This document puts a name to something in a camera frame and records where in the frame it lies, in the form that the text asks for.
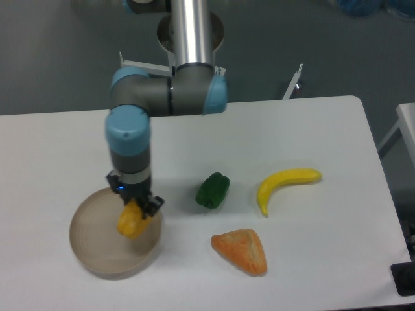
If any orange toy bread wedge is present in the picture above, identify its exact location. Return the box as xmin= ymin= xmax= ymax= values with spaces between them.
xmin=211 ymin=229 xmax=268 ymax=276

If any blue plastic bag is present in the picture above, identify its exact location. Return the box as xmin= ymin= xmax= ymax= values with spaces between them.
xmin=333 ymin=0 xmax=414 ymax=21

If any beige round plate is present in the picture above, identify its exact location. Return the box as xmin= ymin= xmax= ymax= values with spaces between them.
xmin=69 ymin=187 xmax=162 ymax=280

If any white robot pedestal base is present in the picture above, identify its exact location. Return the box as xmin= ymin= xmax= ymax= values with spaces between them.
xmin=119 ymin=13 xmax=303 ymax=100

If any yellow toy banana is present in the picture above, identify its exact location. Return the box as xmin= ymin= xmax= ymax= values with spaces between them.
xmin=256 ymin=168 xmax=322 ymax=218

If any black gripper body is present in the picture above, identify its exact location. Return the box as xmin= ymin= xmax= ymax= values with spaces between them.
xmin=114 ymin=170 xmax=152 ymax=204

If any yellow toy pepper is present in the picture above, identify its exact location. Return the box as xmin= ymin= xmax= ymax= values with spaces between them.
xmin=117 ymin=200 xmax=153 ymax=239

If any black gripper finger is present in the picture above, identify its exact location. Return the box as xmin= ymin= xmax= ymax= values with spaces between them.
xmin=136 ymin=194 xmax=164 ymax=220
xmin=106 ymin=170 xmax=125 ymax=196

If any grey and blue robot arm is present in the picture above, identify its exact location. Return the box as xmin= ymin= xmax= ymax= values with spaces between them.
xmin=104 ymin=1 xmax=228 ymax=219

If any white side table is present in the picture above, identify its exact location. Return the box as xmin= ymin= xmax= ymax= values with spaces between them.
xmin=377 ymin=103 xmax=414 ymax=163

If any green toy pepper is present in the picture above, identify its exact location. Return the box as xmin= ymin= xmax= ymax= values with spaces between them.
xmin=195 ymin=172 xmax=230 ymax=209

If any black device at edge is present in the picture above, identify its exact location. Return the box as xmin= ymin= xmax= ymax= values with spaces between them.
xmin=390 ymin=262 xmax=414 ymax=297

